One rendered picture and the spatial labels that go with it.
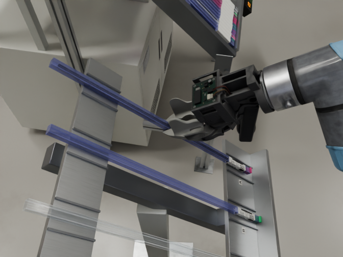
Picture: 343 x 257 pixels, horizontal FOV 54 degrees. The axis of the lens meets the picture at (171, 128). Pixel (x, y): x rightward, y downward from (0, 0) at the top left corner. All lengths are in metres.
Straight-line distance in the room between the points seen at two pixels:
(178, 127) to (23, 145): 1.33
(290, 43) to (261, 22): 0.25
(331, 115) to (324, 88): 0.04
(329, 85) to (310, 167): 1.26
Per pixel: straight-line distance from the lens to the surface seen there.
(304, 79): 0.53
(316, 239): 1.64
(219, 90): 0.54
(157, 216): 0.70
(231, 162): 0.76
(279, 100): 0.54
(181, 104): 0.62
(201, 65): 2.04
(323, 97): 0.53
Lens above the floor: 1.47
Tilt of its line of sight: 57 degrees down
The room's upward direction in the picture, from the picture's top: straight up
